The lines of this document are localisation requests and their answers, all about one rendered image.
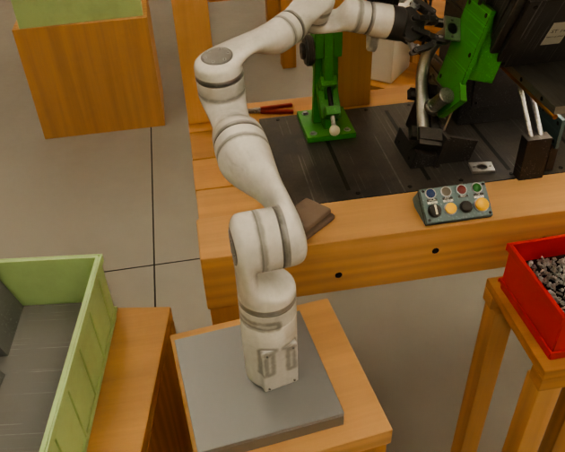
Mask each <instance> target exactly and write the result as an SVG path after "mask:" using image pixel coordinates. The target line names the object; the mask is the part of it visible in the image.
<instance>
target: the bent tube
mask: <svg viewBox="0 0 565 452"><path fill-rule="evenodd" d="M451 20H452V21H451ZM436 34H437V35H439V34H440V35H443V39H446V40H451V41H456V42H459V41H460V40H461V19H460V18H456V17H452V16H447V15H445V16H444V17H443V28H442V29H441V30H439V31H438V32H437V33H436ZM452 37H453V38H452ZM440 46H441V44H437V43H436V46H435V47H434V48H432V49H431V50H429V51H426V52H423V53H421V56H420V59H419V62H418V65H417V70H416V76H415V93H416V118H417V140H419V139H418V127H419V126H425V127H430V115H429V114H428V113H427V112H426V111H425V109H424V103H425V102H426V101H427V100H428V99H429V93H428V75H429V70H430V63H431V61H432V58H433V57H434V55H435V53H436V51H437V50H438V48H439V47H440Z"/></svg>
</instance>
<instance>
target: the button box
mask: <svg viewBox="0 0 565 452"><path fill-rule="evenodd" d="M475 183H478V184H480V185H481V187H482V190H481V191H479V192H475V191H474V190H473V184H475ZM460 185H462V186H464V187H465V188H466V192H465V193H464V194H460V193H458V191H457V187H458V186H460ZM460 185H453V186H445V187H448V188H449V189H450V191H451V193H450V195H449V196H444V195H443V194H442V188H443V187H433V188H425V189H420V190H419V191H418V192H417V194H416V195H415V196H414V197H413V204H414V207H415V209H416V211H417V213H418V214H419V215H420V217H421V219H422V221H423V223H424V224H425V226H427V225H433V224H441V223H447V222H460V221H467V220H473V219H481V218H487V217H492V216H493V213H492V209H491V203H490V199H489V197H488V193H487V189H486V186H485V182H484V181H482V182H474V183H467V184H460ZM428 189H432V190H434V191H435V196H434V197H432V198H430V197H427V195H426V191H427V190H428ZM480 197H483V198H485V199H487V200H488V202H489V207H488V209H487V210H485V211H480V210H478V209H477V208H476V207H475V201H476V200H477V199H478V198H480ZM464 201H469V202H471V203H472V205H473V208H472V210H471V211H469V212H464V211H463V210H462V209H461V204H462V203H463V202H464ZM448 203H453V204H455V205H456V212H455V213H452V214H450V213H447V212H446V210H445V207H446V205H447V204H448ZM433 204H437V205H439V206H440V207H441V214H440V215H439V216H432V215H431V214H430V212H429V209H430V207H431V206H432V205H433Z"/></svg>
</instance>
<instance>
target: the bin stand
mask: <svg viewBox="0 0 565 452"><path fill-rule="evenodd" d="M500 277H503V276H498V277H492V278H487V281H486V285H485V289H484V293H483V299H484V300H485V304H484V308H483V313H482V319H481V324H480V327H479V331H478V335H477V339H476V343H475V347H474V354H473V358H472V361H471V366H470V369H469V373H468V378H467V381H466V385H465V392H464V396H463V400H462V404H461V408H460V412H459V416H458V420H457V424H456V431H455V435H454V438H453V443H452V447H451V450H450V452H477V448H478V446H479V442H480V438H481V436H482V430H483V426H484V424H485V420H486V416H487V413H488V410H489V407H490V403H491V398H492V394H493V391H494V388H495V385H496V381H497V377H498V375H499V371H500V365H501V362H502V359H503V355H504V352H505V349H506V346H507V342H508V339H509V333H510V330H511V329H512V330H513V332H514V334H515V335H516V337H517V339H518V341H519V342H520V343H521V345H522V346H523V348H524V350H525V351H526V354H527V355H528V357H529V359H530V360H531V362H532V363H533V366H532V368H531V369H530V370H528V371H527V373H526V378H525V381H524V384H523V386H522V389H521V392H520V395H519V398H518V401H517V406H516V409H515V411H514V414H513V417H512V420H511V423H510V426H509V429H508V434H507V437H506V439H505V442H504V445H503V448H502V450H501V452H537V450H538V452H565V358H559V359H555V360H549V359H548V358H547V356H546V355H545V353H544V352H543V350H542V348H541V347H540V345H539V344H538V342H537V341H536V340H535V338H534V337H533V335H532V334H531V332H530V331H529V330H528V328H527V327H526V325H525V323H524V322H523V320H522V319H521V317H520V316H519V314H518V313H517V312H516V310H515V309H514V307H513V306H512V304H511V303H510V301H509V299H508V298H507V296H506V295H505V293H504V292H503V290H502V289H501V288H500V286H501V284H500V282H498V280H499V278H500ZM561 388H562V389H561ZM560 392H561V393H560ZM558 397H559V398H558ZM557 399H558V401H557ZM556 402H557V403H556ZM555 404H556V405H555ZM554 406H555V407H554ZM553 409H554V410H553ZM552 411H553V412H552ZM551 416H552V417H551ZM550 418H551V419H550ZM548 422H549V423H548ZM547 425H548V426H547ZM546 427H547V429H546ZM542 439H543V440H542ZM541 441H542V442H541ZM540 444H541V445H540ZM539 446H540V447H539ZM538 448H539V449H538Z"/></svg>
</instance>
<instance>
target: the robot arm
mask: <svg viewBox="0 0 565 452"><path fill-rule="evenodd" d="M334 5H335V0H293V1H292V2H291V3H290V5H289V6H288V7H287V8H286V9H285V10H284V11H282V12H280V13H278V14H277V15H276V16H275V17H274V18H272V19H271V20H269V21H268V22H266V23H265V24H263V25H261V26H259V27H258V28H255V29H253V30H251V31H248V32H246V33H243V34H241V35H238V36H237V37H235V38H232V39H229V40H227V41H224V42H223V43H221V44H219V45H216V46H214V47H212V48H209V49H207V50H206V51H205V52H203V53H202V54H201V55H200V56H199V57H198V58H197V59H196V60H195V63H194V71H195V78H196V87H197V91H198V96H199V99H200V101H201V104H202V106H203V108H204V111H205V113H206V115H207V116H208V118H209V120H210V122H211V125H212V128H213V148H214V152H215V156H216V160H217V162H218V166H219V169H220V172H221V173H222V175H223V176H224V177H225V178H226V179H227V180H228V181H229V182H230V183H231V184H232V185H233V186H234V187H236V188H238V189H239V190H241V191H242V192H244V193H245V194H247V195H249V196H251V197H253V198H254V199H256V200H257V201H258V202H259V203H260V204H261V205H262V206H263V207H264V208H261V209H256V210H251V211H245V212H241V213H235V214H233V215H232V216H231V218H230V223H229V229H228V233H229V239H230V252H231V253H232V259H233V264H234V269H235V276H236V284H237V294H238V303H239V319H240V328H241V336H242V344H243V353H244V361H245V369H246V373H247V375H248V378H249V379H250V380H251V381H252V382H253V383H255V384H256V385H258V386H260V387H262V388H263V389H264V391H265V392H268V391H270V390H273V389H276V388H277V387H282V386H284V385H287V384H290V383H292V382H294V381H297V380H298V379H299V374H298V335H297V298H296V283H295V281H294V279H293V277H292V275H291V274H290V273H289V272H288V271H286V270H285V269H283V268H287V267H292V266H295V265H299V264H300V263H302V262H303V261H304V260H305V258H306V255H307V251H308V244H307V236H306V234H305V231H304V228H303V223H302V222H301V219H300V217H299V214H298V212H297V210H296V208H295V206H294V204H293V202H292V200H291V198H290V196H289V194H288V192H287V190H286V188H285V186H284V184H283V182H282V179H281V177H280V174H279V172H278V169H277V167H276V164H275V161H274V156H273V154H272V150H271V147H270V145H269V143H268V140H267V138H266V135H265V132H264V130H263V128H262V127H261V125H260V124H259V123H258V122H257V121H256V120H255V119H253V118H252V117H250V116H249V114H248V106H247V100H246V87H245V78H244V71H243V65H242V64H243V63H244V62H245V60H246V59H247V58H248V57H250V56H251V55H253V54H263V55H279V54H281V53H283V52H285V51H287V50H288V49H290V48H292V47H293V46H294V45H296V44H297V43H298V42H299V41H301V40H302V39H303V38H304V37H305V36H306V35H307V33H312V34H326V33H336V32H342V31H349V32H354V33H360V34H364V35H367V36H366V49H367V50H368V51H370V52H375V51H376V50H377V47H378V40H379V39H389V40H394V41H402V42H403V43H404V44H407V45H408V47H409V49H410V51H409V55H410V56H414V55H418V54H420V53H423V52H426V51H429V50H431V49H432V48H434V47H435V46H436V43H437V44H441V45H447V44H448V43H450V42H451V40H446V39H443V35H440V34H439V35H437V34H435V33H432V32H430V31H429V30H425V29H424V26H432V25H434V27H439V28H443V19H442V18H439V17H438V16H437V15H436V9H435V8H433V7H432V6H430V5H429V4H427V3H425V2H424V1H422V0H412V1H411V2H410V6H408V7H403V6H400V5H395V4H386V3H380V2H370V1H364V0H344V1H343V2H342V3H341V4H340V6H338V7H337V8H335V9H333V8H334ZM416 10H417V11H419V12H420V13H422V14H419V13H418V12H417V11H416ZM416 40H419V41H425V42H428V43H426V44H423V45H419V44H414V42H415V41H416Z"/></svg>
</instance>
